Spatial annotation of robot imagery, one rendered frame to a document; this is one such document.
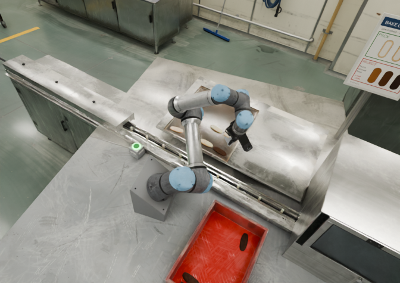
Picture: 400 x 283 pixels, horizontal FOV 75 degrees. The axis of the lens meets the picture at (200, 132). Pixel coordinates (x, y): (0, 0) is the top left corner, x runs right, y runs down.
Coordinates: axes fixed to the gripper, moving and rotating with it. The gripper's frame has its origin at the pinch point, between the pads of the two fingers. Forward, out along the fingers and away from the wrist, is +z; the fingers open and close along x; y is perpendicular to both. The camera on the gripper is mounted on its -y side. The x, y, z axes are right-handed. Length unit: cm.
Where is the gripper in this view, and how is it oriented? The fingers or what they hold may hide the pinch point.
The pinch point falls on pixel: (234, 142)
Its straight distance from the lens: 151.6
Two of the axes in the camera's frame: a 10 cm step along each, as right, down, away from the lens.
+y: -6.0, -7.7, 2.1
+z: -0.5, 2.9, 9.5
